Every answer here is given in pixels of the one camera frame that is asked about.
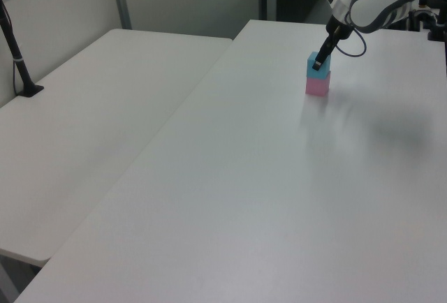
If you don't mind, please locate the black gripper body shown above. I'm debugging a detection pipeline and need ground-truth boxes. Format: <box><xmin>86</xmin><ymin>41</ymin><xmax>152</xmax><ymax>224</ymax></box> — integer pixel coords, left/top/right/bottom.
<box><xmin>325</xmin><ymin>15</ymin><xmax>354</xmax><ymax>45</ymax></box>

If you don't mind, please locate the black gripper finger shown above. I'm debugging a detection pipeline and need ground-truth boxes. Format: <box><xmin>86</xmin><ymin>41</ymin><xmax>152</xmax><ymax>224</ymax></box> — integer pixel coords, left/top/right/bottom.
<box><xmin>313</xmin><ymin>36</ymin><xmax>338</xmax><ymax>72</ymax></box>

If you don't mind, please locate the blue cube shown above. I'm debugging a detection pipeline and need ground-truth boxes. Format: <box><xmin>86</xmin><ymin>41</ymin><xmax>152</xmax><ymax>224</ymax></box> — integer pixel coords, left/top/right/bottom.
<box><xmin>306</xmin><ymin>50</ymin><xmax>332</xmax><ymax>82</ymax></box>

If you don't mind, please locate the pink cube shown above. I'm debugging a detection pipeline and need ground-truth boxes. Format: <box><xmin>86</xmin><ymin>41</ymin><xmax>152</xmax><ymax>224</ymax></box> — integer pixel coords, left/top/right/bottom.
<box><xmin>305</xmin><ymin>74</ymin><xmax>331</xmax><ymax>96</ymax></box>

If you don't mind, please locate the white side table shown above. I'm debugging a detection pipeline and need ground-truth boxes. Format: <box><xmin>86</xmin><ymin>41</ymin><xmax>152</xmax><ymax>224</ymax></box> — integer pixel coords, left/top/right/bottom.
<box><xmin>0</xmin><ymin>28</ymin><xmax>234</xmax><ymax>268</ymax></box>

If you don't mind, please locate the blue gripper cable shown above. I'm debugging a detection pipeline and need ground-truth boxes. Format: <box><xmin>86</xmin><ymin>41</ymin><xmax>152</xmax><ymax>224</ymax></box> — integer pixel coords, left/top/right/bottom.
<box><xmin>335</xmin><ymin>12</ymin><xmax>368</xmax><ymax>58</ymax></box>

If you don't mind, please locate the black camera stand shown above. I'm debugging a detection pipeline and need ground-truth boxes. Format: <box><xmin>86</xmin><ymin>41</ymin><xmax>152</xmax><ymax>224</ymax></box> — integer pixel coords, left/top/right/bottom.
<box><xmin>426</xmin><ymin>0</ymin><xmax>447</xmax><ymax>43</ymax></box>
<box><xmin>0</xmin><ymin>0</ymin><xmax>45</xmax><ymax>99</ymax></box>

